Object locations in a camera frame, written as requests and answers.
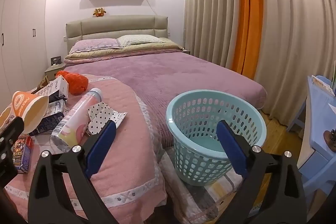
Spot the orange paper cup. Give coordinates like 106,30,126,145
1,91,49,134

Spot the pink drink bottle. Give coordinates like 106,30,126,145
50,88,102,152

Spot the heart pattern white wrapper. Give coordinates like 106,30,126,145
87,102,127,135

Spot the orange plastic bag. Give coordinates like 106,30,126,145
56,71,89,96

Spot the blue white carton box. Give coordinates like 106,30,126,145
29,99,68,136

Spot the pink elephant blanket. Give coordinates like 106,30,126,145
3,75,167,223

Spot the white product box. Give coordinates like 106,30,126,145
35,76,69,103

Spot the striped floor cloth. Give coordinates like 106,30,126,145
159,147,242,223

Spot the light blue laundry basket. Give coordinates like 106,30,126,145
166,89,266,186

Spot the beige nightstand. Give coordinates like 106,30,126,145
45,63,66,81

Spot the white wardrobe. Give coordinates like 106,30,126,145
1,0,48,109

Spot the purple pillow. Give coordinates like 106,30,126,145
70,38,122,53

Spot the beige curtain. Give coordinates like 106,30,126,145
184,0,335,125

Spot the purple bedspread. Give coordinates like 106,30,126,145
65,52,267,147

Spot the orange curtain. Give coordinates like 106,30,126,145
232,0,264,79

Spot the white patterned pillow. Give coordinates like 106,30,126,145
117,35,161,47

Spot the beige padded headboard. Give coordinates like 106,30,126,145
66,15,169,50

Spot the orange plush toy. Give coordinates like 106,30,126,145
93,8,106,17

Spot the folded beige quilt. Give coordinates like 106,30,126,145
64,38,184,65

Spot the small photo frame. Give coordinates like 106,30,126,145
51,56,62,66

